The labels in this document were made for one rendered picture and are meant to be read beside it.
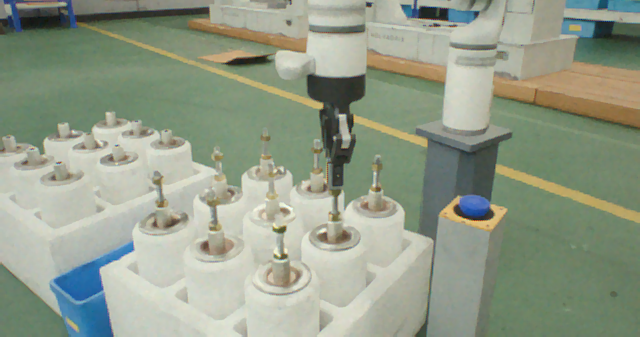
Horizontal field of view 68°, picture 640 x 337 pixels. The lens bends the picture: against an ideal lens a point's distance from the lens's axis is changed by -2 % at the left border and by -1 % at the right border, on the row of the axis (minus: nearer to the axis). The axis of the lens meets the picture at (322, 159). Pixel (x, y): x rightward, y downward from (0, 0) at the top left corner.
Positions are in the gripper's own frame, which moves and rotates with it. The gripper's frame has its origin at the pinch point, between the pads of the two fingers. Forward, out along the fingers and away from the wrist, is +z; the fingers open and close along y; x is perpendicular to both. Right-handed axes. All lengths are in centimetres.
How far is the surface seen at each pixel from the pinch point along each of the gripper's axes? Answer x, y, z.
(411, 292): -13.5, 2.3, 23.5
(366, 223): -5.9, 4.2, 10.8
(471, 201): -16.7, -7.3, 2.2
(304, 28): -45, 338, 20
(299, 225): 4.4, 5.7, 10.9
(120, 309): 32.9, 5.9, 23.1
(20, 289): 60, 32, 35
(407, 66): -90, 218, 30
